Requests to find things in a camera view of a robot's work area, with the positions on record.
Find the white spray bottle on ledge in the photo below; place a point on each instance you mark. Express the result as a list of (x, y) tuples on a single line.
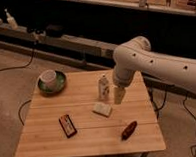
[(11, 20)]

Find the wooden table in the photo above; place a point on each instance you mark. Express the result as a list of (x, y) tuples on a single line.
[(43, 136)]

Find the small white bottle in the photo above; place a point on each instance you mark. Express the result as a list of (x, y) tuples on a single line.
[(103, 88)]

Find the white cup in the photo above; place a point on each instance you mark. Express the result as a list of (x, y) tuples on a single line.
[(49, 78)]

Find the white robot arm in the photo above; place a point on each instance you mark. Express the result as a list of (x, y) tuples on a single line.
[(136, 55)]

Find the dark red oblong object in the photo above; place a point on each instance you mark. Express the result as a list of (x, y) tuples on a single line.
[(128, 130)]

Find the white soap block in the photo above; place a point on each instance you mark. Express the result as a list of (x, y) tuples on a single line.
[(102, 109)]

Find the green plate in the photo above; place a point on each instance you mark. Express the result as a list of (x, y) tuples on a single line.
[(61, 82)]

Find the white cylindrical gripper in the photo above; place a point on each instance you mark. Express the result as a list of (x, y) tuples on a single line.
[(119, 94)]

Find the red rectangular box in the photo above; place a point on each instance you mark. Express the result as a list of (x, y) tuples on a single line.
[(67, 126)]

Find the black device on ledge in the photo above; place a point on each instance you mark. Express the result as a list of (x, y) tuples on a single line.
[(54, 30)]

